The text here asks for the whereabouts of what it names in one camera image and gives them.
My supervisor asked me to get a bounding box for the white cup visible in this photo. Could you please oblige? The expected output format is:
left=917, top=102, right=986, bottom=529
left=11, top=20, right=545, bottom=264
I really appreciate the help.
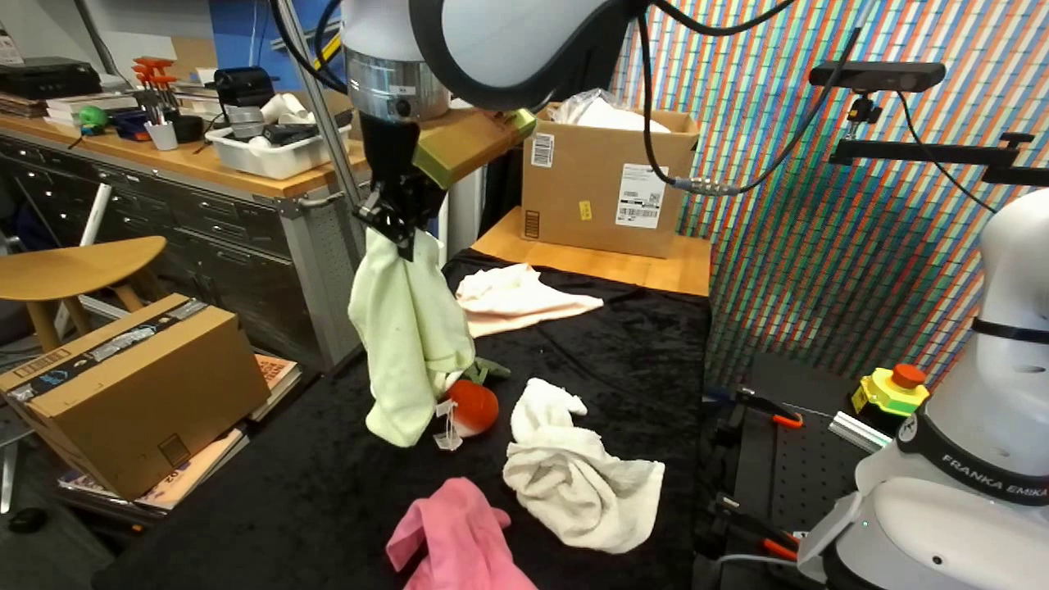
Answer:
left=144, top=115, right=185, bottom=154

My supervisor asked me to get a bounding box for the thin black camera cable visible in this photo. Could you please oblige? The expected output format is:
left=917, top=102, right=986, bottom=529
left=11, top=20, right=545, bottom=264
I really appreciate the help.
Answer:
left=895, top=92, right=1038, bottom=240

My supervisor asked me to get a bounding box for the red plush radish toy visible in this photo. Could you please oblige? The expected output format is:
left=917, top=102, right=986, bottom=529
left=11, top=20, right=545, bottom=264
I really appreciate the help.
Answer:
left=432, top=354, right=510, bottom=452

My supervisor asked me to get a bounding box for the black case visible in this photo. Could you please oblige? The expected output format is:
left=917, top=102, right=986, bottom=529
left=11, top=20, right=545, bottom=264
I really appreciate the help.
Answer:
left=0, top=55, right=109, bottom=102

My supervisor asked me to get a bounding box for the wooden stool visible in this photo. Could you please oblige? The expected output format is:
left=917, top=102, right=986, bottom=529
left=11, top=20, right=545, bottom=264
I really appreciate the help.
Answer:
left=0, top=232, right=175, bottom=354

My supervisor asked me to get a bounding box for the black perforated breadboard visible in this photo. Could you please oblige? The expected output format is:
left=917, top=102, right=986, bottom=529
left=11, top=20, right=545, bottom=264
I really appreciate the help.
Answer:
left=716, top=358, right=915, bottom=590

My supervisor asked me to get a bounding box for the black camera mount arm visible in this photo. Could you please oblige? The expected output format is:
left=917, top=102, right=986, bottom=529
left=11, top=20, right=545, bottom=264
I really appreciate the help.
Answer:
left=826, top=129, right=1049, bottom=191

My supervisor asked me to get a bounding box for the blue panel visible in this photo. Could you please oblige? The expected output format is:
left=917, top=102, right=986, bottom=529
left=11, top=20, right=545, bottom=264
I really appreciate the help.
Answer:
left=205, top=0, right=353, bottom=96

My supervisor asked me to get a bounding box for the pink cloth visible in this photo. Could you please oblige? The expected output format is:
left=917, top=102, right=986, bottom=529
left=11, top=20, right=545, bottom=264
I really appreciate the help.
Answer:
left=385, top=476, right=539, bottom=590

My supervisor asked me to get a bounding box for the wooden board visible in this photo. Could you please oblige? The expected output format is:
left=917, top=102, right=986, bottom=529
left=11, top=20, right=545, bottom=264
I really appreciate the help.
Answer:
left=470, top=204, right=717, bottom=300

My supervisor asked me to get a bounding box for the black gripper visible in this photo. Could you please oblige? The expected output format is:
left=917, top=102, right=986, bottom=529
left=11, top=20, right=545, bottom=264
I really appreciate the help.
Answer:
left=357, top=110, right=451, bottom=261

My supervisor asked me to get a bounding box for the green object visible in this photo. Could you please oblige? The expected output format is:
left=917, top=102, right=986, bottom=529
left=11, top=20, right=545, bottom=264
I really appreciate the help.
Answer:
left=71, top=102, right=117, bottom=136

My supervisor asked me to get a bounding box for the silver metal rod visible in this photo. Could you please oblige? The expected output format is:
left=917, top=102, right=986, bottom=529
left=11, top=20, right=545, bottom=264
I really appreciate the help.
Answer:
left=826, top=406, right=901, bottom=454

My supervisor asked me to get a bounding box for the black pouch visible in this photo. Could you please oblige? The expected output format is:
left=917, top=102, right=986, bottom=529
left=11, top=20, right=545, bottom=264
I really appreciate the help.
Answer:
left=205, top=62, right=279, bottom=110

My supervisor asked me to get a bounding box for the black curtain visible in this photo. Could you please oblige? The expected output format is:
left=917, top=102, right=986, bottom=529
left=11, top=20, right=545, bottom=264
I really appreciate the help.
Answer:
left=474, top=109, right=640, bottom=235

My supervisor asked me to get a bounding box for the white terry towel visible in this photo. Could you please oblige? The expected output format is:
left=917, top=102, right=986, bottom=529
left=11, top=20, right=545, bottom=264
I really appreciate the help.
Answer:
left=497, top=375, right=669, bottom=558

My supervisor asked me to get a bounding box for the long cardboard box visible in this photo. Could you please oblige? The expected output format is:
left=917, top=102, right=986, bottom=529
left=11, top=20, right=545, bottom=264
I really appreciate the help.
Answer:
left=0, top=291, right=276, bottom=502

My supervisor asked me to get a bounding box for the cardboard box with white label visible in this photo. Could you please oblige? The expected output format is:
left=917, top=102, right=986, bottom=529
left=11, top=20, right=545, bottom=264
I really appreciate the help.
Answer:
left=519, top=98, right=706, bottom=260

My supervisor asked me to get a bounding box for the orange toy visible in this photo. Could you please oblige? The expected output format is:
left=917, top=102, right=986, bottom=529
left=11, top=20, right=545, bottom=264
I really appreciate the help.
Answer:
left=128, top=52, right=179, bottom=96

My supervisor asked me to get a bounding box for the black velvet tablecloth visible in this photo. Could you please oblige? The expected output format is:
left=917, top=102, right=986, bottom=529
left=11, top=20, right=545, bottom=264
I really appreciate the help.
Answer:
left=91, top=245, right=717, bottom=590

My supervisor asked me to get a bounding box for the white plastic bin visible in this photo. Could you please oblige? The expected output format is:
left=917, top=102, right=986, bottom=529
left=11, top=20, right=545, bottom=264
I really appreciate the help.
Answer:
left=202, top=110, right=357, bottom=183

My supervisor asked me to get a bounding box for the clear plastic bag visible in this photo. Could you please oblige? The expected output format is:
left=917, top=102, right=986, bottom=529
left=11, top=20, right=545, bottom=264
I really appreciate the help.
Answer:
left=549, top=86, right=674, bottom=133

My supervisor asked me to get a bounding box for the pale yellow-green towel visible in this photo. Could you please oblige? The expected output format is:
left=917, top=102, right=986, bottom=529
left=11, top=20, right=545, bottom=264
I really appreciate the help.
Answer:
left=344, top=225, right=483, bottom=452

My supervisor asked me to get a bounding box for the multicolour patterned backdrop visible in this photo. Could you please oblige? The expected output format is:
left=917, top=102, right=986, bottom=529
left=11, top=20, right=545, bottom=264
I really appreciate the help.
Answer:
left=608, top=0, right=1049, bottom=388

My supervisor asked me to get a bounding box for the orange handled clamp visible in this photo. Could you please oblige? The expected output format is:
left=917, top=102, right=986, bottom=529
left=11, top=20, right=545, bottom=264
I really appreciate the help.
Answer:
left=706, top=382, right=810, bottom=435
left=706, top=492, right=802, bottom=566

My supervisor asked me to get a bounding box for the grey metal pole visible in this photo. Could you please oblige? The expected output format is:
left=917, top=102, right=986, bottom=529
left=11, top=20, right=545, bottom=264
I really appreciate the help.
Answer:
left=273, top=0, right=375, bottom=240

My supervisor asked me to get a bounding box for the yellow red emergency stop button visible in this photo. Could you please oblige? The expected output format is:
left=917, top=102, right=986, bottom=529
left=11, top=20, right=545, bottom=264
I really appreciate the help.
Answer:
left=850, top=360, right=933, bottom=424

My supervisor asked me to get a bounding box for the grey workbench with wooden top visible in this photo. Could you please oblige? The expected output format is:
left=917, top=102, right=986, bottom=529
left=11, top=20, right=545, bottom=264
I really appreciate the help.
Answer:
left=0, top=109, right=370, bottom=377

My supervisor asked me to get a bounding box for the peach cream cloth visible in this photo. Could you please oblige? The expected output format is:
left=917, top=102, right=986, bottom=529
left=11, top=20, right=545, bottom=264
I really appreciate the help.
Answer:
left=451, top=260, right=608, bottom=341

